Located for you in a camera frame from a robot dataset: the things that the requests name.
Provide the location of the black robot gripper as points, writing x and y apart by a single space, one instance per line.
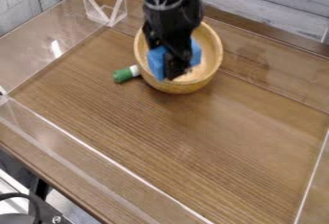
171 20

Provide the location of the blue foam block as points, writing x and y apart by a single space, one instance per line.
158 66

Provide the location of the light wooden bowl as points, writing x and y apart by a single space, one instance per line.
187 83

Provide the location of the small green cylinder toy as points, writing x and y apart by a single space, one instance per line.
126 74

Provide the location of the clear acrylic triangle bracket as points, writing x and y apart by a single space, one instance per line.
104 14

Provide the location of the black metal base plate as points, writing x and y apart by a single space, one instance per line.
47 214

